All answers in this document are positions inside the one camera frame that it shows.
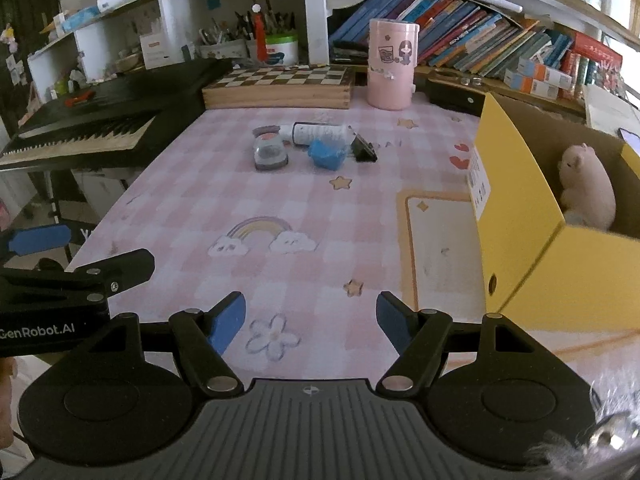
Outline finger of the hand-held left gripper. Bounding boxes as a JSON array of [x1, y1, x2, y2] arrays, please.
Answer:
[[0, 224, 71, 261], [65, 248, 155, 301]]

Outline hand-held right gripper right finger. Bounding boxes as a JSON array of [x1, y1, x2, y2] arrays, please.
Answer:
[[376, 290, 551, 395]]

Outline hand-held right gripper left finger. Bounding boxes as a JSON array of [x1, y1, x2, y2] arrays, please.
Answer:
[[80, 291, 247, 395]]

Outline yellow cardboard box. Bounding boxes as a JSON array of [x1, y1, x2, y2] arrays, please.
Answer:
[[466, 91, 640, 333]]

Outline black binder clip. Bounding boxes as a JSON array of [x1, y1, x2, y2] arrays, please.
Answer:
[[350, 132, 378, 163]]

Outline small clear jar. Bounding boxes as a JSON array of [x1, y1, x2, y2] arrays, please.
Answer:
[[252, 127, 290, 171]]

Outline blue plastic object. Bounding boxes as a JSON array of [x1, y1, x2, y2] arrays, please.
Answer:
[[307, 139, 348, 172]]

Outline white tube bottle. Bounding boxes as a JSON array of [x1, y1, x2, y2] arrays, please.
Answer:
[[280, 121, 353, 147]]

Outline pink plush pig toy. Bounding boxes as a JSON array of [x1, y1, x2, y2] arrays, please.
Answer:
[[557, 144, 617, 231]]

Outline pink checkered desktop tablecloth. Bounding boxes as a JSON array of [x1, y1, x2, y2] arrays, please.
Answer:
[[65, 87, 640, 386]]

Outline beige desk mat orange border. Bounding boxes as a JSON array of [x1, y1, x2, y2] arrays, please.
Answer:
[[396, 189, 488, 321]]

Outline black electronic keyboard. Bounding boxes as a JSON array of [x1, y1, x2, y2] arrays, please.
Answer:
[[0, 57, 231, 173]]

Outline white box red label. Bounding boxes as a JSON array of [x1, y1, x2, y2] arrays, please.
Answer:
[[139, 32, 173, 70]]

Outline grey fluffy charm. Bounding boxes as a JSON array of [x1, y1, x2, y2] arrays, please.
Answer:
[[525, 375, 640, 480]]

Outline black flat case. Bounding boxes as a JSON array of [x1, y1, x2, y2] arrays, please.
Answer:
[[415, 72, 488, 121]]

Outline wooden chess board box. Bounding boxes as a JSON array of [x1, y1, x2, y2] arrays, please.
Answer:
[[201, 64, 356, 111]]

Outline white pen holder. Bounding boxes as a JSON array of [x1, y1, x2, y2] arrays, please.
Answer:
[[199, 10, 251, 59]]

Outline pink cylindrical container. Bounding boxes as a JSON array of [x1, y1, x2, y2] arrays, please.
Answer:
[[367, 17, 420, 111]]

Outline white tub green lid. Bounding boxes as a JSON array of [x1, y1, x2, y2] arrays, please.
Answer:
[[264, 32, 300, 67]]

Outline red bottle white cap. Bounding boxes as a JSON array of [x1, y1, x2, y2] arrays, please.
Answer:
[[252, 4, 266, 58]]

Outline orange white small box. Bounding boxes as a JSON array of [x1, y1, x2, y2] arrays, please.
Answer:
[[502, 70, 558, 100], [517, 57, 572, 86]]

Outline row of colourful books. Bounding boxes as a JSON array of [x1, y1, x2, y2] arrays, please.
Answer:
[[330, 0, 626, 101]]

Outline white bookshelf unit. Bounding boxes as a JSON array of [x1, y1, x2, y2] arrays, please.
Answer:
[[25, 0, 640, 116]]

